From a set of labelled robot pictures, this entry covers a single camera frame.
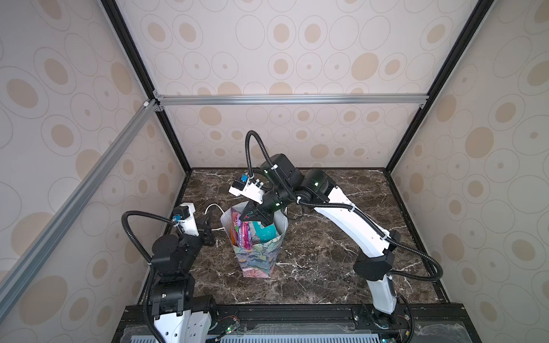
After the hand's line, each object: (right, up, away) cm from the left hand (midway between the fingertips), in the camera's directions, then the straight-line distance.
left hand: (216, 211), depth 65 cm
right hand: (+9, -1, -4) cm, 10 cm away
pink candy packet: (+9, -5, -5) cm, 11 cm away
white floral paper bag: (+12, -19, +9) cm, 24 cm away
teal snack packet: (+15, -9, +9) cm, 19 cm away
